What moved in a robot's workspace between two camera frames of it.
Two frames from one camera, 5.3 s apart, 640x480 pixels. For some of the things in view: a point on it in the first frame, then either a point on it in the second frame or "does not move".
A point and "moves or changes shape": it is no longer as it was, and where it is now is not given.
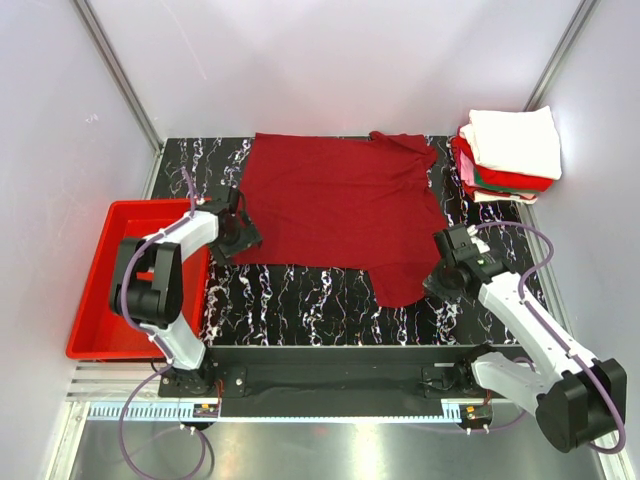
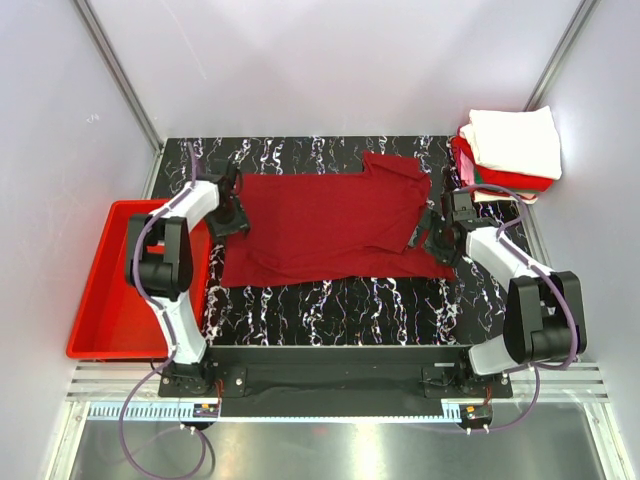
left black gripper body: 238,241 to 229,219
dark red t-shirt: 360,200 moves or changes shape
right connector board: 478,413 does not move
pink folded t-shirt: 467,168 does not move
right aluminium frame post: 563,51 does not move
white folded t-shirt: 522,140 does not move
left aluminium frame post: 118,73 does not move
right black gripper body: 440,281 to 437,244
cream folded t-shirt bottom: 480,197 does not move
